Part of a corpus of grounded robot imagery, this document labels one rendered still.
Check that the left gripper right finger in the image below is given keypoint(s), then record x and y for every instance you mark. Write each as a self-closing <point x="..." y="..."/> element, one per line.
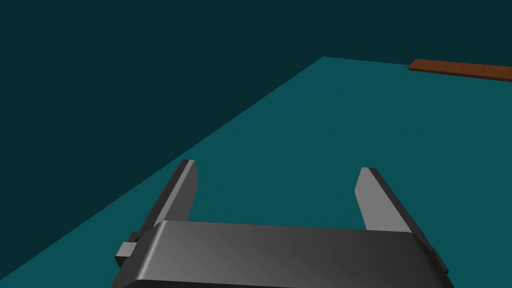
<point x="380" y="204"/>

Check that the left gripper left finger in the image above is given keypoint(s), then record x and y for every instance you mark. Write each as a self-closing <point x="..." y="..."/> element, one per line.
<point x="178" y="194"/>

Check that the brown wooden board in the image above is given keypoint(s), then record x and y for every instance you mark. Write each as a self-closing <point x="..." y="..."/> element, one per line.
<point x="464" y="69"/>

